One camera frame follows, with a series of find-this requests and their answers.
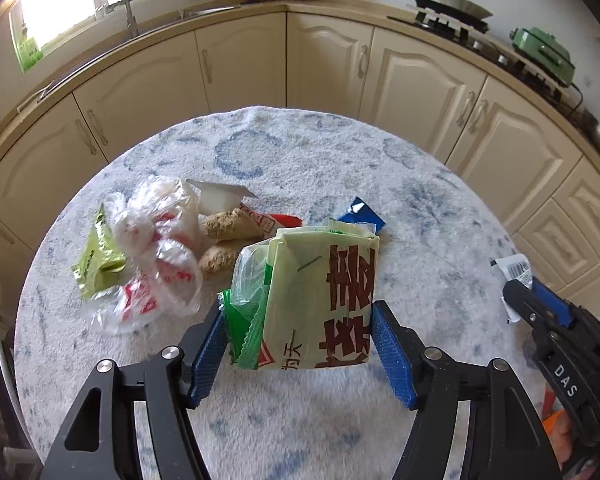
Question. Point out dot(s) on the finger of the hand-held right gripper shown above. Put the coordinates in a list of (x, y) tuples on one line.
[(552, 302), (522, 305)]

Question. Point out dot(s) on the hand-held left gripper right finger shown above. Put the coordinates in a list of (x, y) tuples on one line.
[(395, 355)]

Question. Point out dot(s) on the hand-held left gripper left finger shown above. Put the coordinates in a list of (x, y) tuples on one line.
[(207, 350)]

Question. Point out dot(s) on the white barcode label wrapper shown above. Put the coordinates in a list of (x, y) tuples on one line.
[(515, 267)]

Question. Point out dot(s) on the large light green bag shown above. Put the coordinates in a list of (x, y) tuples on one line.
[(325, 300)]

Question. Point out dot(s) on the clear red-print plastic bag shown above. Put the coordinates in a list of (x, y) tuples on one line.
[(155, 255)]

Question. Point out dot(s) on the red-white wrapper with bread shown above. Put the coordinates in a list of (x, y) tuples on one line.
[(235, 232)]

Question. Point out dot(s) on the small green snack packet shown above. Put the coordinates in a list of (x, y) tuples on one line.
[(97, 260)]

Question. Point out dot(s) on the blue snack packet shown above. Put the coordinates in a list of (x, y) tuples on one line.
[(362, 215)]

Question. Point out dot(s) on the round table with floral cloth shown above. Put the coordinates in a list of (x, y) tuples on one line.
[(280, 170)]

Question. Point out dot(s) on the green electric cooker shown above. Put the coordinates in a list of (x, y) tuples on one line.
[(542, 55)]

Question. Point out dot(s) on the black gas hob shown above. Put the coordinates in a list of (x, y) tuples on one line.
[(485, 47)]

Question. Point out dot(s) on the cream lower cabinets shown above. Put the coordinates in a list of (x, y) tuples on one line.
[(320, 60)]

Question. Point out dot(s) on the shallow metal wok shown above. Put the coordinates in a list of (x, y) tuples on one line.
[(462, 5)]

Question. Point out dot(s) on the metal faucet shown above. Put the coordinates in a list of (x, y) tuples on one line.
[(130, 15)]

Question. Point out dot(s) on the green dish soap bottle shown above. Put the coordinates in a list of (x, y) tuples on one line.
[(27, 47)]

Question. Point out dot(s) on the beige countertop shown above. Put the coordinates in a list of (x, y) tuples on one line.
[(330, 6)]

